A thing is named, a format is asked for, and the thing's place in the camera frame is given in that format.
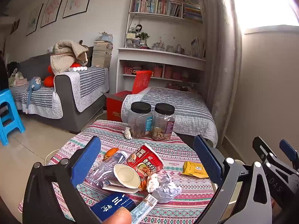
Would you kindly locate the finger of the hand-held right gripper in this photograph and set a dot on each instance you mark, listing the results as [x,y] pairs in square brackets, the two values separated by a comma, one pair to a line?
[259,145]
[288,149]

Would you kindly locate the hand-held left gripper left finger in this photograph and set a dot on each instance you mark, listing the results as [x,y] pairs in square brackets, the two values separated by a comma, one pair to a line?
[86,159]

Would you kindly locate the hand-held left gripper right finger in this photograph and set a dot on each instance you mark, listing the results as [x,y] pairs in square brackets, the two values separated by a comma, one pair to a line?
[208,161]

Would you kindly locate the yellow snack packet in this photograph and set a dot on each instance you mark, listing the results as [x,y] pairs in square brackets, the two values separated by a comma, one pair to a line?
[193,169]

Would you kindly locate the clear plastic bottle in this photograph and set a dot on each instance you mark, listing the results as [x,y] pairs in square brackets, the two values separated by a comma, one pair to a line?
[105,168]

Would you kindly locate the orange peel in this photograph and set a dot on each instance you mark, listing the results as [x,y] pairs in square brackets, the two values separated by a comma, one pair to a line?
[143,184]
[111,152]

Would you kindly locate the white paper cup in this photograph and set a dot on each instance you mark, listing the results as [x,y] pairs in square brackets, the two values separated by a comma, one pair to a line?
[126,175]

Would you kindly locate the dark blue carton box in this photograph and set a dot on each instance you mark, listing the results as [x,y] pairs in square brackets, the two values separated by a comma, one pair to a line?
[109,203]

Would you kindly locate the white paper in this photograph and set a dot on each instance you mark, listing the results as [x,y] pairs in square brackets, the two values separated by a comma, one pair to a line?
[167,190]

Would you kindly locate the red instant noodle cup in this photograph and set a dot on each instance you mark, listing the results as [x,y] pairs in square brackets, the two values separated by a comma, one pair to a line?
[144,161]

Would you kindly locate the person's left hand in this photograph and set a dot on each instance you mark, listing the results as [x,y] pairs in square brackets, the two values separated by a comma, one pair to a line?
[118,217]

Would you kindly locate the patterned pink tablecloth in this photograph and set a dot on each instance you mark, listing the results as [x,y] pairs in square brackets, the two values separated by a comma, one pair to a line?
[177,154]

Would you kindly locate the dark grey ottoman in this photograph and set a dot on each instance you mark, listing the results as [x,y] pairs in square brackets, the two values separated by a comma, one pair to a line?
[186,137]

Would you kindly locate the small crumpled tissue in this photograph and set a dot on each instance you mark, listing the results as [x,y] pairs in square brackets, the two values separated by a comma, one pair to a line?
[128,133]

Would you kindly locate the grey sofa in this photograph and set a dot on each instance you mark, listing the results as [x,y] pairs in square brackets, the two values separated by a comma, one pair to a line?
[67,107]

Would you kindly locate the purple label plastic jar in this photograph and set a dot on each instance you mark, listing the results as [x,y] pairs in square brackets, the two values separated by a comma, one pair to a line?
[163,126]

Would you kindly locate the red cardboard box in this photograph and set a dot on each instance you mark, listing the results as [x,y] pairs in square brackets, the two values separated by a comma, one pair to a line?
[114,109]

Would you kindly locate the striped quilted ottoman cover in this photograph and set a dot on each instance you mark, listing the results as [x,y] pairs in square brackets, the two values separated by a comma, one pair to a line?
[186,107]

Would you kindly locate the stained crumpled tissue ball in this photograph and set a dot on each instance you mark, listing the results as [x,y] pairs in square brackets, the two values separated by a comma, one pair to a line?
[151,182]

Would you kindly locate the blue label plastic jar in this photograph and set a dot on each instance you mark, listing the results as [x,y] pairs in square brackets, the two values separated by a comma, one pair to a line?
[140,121]

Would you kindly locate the striped quilted sofa seat cover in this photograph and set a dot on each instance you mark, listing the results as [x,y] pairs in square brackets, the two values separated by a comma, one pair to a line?
[44,100]

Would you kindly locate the white and blue wrapper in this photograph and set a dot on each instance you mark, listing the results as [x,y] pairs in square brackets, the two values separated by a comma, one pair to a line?
[144,206]

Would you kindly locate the embroidered grey curtain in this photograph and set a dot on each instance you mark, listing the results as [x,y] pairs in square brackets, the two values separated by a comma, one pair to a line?
[222,74]

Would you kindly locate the red plush toy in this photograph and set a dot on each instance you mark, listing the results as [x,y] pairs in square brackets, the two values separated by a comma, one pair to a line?
[49,81]

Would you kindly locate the pack of small white bottles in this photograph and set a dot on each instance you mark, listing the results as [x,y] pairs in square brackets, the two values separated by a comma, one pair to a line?
[78,69]

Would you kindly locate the pink storage bin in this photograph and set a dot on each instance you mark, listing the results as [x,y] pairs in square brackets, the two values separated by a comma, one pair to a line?
[168,72]
[157,72]
[177,75]

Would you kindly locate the blue plush toy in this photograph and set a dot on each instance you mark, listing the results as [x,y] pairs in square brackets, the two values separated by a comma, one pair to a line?
[35,82]

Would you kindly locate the red plastic basket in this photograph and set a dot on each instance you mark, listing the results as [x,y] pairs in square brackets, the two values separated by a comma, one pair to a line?
[141,81]

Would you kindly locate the pink lattice box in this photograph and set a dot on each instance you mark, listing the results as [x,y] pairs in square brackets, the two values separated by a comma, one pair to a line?
[128,70]

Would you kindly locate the blue plastic stool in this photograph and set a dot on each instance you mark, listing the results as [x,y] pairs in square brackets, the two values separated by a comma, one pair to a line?
[7,98]

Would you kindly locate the beige fleece blanket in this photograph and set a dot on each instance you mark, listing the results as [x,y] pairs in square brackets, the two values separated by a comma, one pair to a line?
[63,58]

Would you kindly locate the tall stack of books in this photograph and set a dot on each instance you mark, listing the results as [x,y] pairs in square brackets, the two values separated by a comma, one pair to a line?
[101,56]

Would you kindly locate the beige plush rabbit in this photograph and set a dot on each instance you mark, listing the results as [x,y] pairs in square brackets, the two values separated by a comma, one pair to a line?
[16,78]

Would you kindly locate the leaning booklets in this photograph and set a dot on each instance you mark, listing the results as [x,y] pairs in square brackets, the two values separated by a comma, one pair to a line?
[198,47]

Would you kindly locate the white shelf unit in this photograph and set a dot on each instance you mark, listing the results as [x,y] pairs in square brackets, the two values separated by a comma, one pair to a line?
[158,57]

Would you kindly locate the pale blue box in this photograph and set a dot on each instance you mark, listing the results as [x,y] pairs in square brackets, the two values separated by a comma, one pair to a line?
[105,37]

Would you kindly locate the clear storage drawers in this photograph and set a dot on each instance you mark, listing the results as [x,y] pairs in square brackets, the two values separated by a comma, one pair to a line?
[134,42]

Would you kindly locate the small green plant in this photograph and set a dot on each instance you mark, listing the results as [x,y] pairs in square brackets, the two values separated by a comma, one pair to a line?
[143,36]

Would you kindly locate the dark haired doll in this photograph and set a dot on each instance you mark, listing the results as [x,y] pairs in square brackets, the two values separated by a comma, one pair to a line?
[138,28]

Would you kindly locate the bright window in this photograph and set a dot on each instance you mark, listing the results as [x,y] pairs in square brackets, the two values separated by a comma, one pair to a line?
[261,2]

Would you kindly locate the narrow framed picture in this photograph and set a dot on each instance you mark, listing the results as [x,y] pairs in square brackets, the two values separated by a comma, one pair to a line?
[34,19]

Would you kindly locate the small dark framed picture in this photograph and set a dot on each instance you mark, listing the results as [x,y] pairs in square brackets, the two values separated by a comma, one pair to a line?
[15,26]

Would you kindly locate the pink tree framed picture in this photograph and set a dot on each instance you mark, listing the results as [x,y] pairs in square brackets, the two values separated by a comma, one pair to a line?
[52,9]

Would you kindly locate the rows of shelved books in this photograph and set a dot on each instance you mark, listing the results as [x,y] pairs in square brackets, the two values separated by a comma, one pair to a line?
[151,4]

